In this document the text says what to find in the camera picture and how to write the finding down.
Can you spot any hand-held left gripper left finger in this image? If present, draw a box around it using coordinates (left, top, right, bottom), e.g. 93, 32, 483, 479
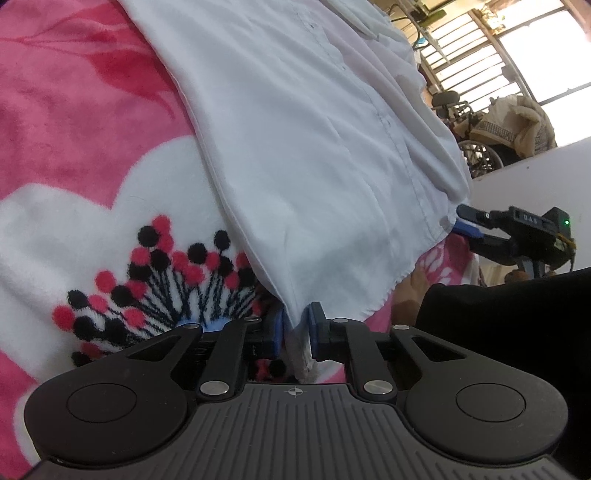
124, 307, 283, 402

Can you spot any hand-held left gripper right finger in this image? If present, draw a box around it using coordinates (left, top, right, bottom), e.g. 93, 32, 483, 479
308, 301, 467, 402

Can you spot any beige patterned blanket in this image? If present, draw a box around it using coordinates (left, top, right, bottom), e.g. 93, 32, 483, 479
471, 95, 557, 160

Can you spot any white button shirt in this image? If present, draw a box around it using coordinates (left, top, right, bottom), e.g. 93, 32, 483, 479
117, 0, 472, 381

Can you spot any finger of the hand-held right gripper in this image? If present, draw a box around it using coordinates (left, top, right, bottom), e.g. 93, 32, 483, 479
456, 204, 511, 227
451, 222, 520, 266

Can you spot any pink floral blanket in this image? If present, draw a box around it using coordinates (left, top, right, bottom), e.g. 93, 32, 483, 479
0, 0, 481, 480

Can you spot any person's black clothing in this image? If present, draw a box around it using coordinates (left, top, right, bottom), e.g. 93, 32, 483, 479
390, 267, 591, 480

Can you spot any wheelchair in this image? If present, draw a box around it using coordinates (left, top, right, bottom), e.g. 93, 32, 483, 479
431, 90, 518, 178

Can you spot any white window railing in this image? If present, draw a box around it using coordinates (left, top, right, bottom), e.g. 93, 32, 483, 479
406, 0, 591, 107

